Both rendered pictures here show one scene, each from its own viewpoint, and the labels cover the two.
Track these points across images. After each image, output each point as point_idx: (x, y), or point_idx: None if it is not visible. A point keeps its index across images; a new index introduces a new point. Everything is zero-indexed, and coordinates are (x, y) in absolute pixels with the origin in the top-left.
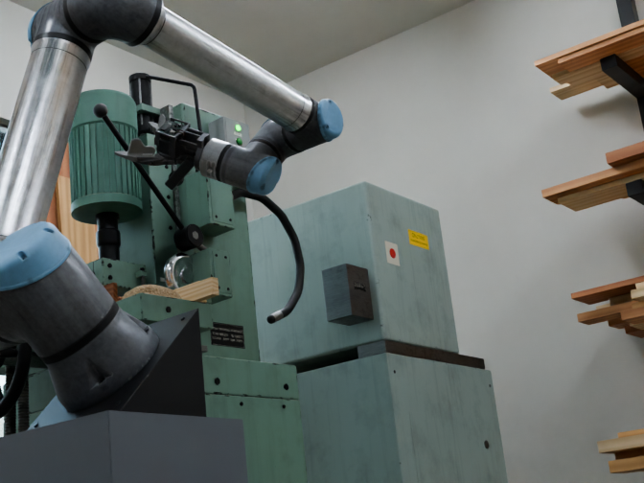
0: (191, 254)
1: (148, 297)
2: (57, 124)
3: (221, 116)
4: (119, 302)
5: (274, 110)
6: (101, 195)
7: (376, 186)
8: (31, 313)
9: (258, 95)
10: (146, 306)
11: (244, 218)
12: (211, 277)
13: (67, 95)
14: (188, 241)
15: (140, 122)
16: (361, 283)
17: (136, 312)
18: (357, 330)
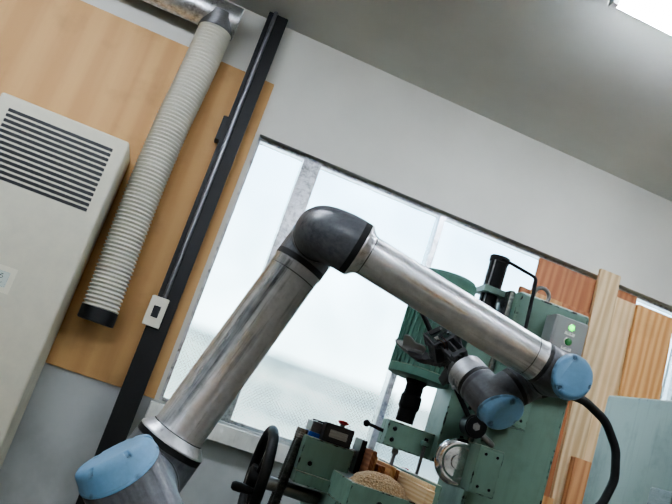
0: (478, 439)
1: (359, 488)
2: (252, 333)
3: (568, 309)
4: (345, 479)
5: (497, 357)
6: (404, 365)
7: None
8: None
9: (476, 339)
10: (353, 496)
11: (559, 415)
12: (427, 490)
13: (272, 308)
14: (466, 431)
15: (482, 300)
16: None
17: (345, 498)
18: None
